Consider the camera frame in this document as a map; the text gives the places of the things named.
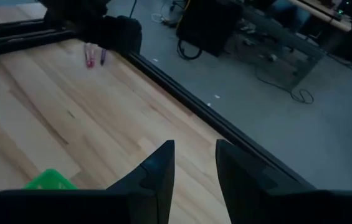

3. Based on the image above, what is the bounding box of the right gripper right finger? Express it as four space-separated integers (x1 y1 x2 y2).
215 139 316 224

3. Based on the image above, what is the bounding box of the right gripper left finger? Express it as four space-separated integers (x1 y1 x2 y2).
107 139 176 224

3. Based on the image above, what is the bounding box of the pink crayon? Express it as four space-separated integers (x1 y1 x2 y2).
87 43 97 68

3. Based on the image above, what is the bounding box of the black equipment box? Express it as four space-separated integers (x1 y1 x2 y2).
176 0 245 58

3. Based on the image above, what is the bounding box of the green plastic basket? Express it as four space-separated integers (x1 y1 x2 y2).
22 168 79 190

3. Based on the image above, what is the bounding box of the coiled black floor cable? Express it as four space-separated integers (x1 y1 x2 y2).
176 37 204 61

